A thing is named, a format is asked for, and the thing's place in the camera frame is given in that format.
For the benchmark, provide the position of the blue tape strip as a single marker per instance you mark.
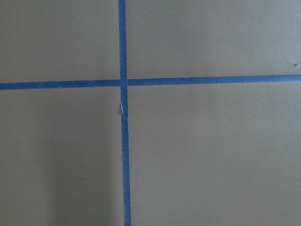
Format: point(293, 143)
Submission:
point(211, 80)
point(123, 47)

